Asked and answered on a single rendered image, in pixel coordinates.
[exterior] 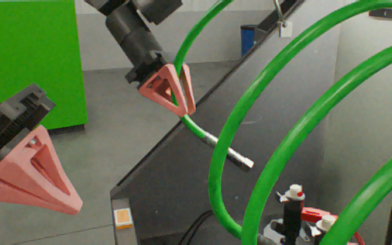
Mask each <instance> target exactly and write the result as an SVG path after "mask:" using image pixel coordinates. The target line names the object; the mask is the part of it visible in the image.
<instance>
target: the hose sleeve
mask: <svg viewBox="0 0 392 245"><path fill-rule="evenodd" d="M201 141H202V142H204V143H205V144H206V145H209V146H210V148H212V149H215V146H216V143H217V141H218V139H217V138H215V137H214V136H213V135H211V134H210V133H208V132H205V135H204V137H203V138H202V139H201ZM226 159H228V160H230V161H231V162H233V163H234V164H236V165H238V166H240V165H242V163H243V161H244V160H245V159H244V157H242V156H241V155H239V153H237V152H236V151H235V150H233V149H232V148H229V150H228V153H227V155H226Z"/></svg>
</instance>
